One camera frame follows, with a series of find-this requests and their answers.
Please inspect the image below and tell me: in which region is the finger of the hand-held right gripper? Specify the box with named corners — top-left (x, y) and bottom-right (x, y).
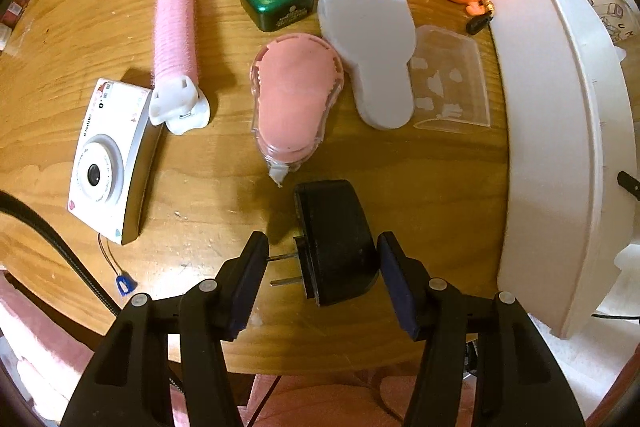
top-left (616, 171), bottom-right (640, 200)

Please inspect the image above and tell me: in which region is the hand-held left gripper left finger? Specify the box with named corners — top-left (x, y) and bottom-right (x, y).
top-left (60, 231), bottom-right (269, 427)

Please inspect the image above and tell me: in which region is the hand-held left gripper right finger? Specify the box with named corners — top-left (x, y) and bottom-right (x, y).
top-left (376, 231), bottom-right (586, 427)

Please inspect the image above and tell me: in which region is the black plug adapter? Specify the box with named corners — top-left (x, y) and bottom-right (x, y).
top-left (268, 179), bottom-right (381, 308)

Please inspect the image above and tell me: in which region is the white plastic basket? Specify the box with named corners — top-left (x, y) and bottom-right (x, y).
top-left (489, 0), bottom-right (633, 340)

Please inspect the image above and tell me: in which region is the white toy camera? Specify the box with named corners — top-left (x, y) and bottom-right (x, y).
top-left (66, 78), bottom-right (166, 297)

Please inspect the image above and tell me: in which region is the pink hair roller clip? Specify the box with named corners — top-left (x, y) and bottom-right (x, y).
top-left (148, 0), bottom-right (212, 136)

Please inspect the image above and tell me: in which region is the person's pink clothing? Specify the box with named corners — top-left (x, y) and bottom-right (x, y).
top-left (248, 369), bottom-right (481, 427)

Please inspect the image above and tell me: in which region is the clear plastic sachet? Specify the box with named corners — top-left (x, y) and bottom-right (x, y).
top-left (409, 25), bottom-right (491, 135)

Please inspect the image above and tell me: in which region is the pink blanket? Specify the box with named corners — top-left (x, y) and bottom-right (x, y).
top-left (0, 272), bottom-right (108, 427)

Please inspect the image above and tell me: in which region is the black cable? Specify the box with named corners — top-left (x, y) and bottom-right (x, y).
top-left (0, 189), bottom-right (123, 320)

